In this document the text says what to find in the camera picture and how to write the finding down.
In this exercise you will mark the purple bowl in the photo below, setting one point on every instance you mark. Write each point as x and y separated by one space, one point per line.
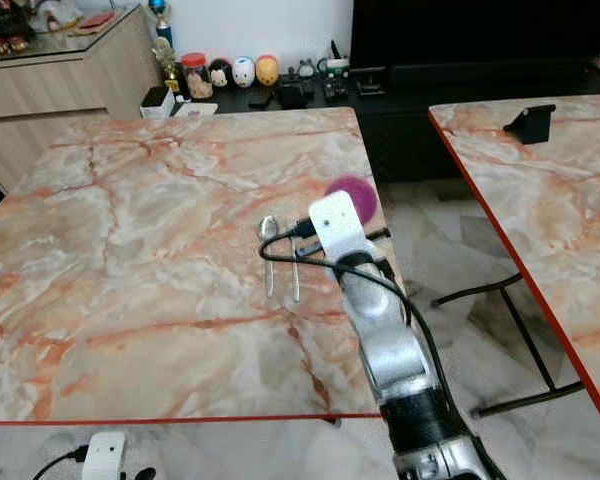
352 187

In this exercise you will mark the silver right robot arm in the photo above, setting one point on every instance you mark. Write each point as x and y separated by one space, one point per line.
390 350

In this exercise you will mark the silver fork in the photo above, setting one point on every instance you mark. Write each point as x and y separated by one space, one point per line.
295 280

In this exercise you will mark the silver spoon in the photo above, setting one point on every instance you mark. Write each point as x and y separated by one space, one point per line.
268 228

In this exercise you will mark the black gadget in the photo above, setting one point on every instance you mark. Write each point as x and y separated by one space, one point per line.
292 93

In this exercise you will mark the green white cup figurine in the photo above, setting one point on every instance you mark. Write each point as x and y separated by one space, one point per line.
336 64

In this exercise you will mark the small grey figurine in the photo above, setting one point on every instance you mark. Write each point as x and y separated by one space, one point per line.
306 68

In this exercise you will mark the black phone stand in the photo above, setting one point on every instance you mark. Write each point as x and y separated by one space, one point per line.
530 122

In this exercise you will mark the yellow egg figurine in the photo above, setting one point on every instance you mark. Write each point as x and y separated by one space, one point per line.
267 69

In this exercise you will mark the white egg figurine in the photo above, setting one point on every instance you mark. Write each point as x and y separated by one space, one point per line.
243 71

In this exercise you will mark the black television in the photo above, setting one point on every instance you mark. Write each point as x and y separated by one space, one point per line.
470 30

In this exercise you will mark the flat white box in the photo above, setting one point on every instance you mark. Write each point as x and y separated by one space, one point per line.
195 108

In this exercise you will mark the black round figurine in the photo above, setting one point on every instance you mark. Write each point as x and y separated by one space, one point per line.
220 72

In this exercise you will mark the red-lidded clear jar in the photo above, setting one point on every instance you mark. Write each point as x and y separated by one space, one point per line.
196 77

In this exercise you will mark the white black box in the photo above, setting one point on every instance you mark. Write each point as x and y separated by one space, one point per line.
158 102

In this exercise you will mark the gold trophy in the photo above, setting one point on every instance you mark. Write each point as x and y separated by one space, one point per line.
170 62

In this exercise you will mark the light wooden cabinet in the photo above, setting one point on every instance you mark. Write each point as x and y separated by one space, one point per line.
60 100

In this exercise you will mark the blue trophy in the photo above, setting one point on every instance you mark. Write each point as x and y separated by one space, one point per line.
160 12

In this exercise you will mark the dark figurine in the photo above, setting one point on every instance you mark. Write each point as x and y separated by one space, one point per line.
12 18

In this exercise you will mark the red tray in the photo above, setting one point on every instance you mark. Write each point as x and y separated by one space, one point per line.
97 20

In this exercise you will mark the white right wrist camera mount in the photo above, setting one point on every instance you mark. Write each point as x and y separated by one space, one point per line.
340 235

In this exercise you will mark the black metal table frame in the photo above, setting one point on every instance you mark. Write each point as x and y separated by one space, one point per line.
530 340

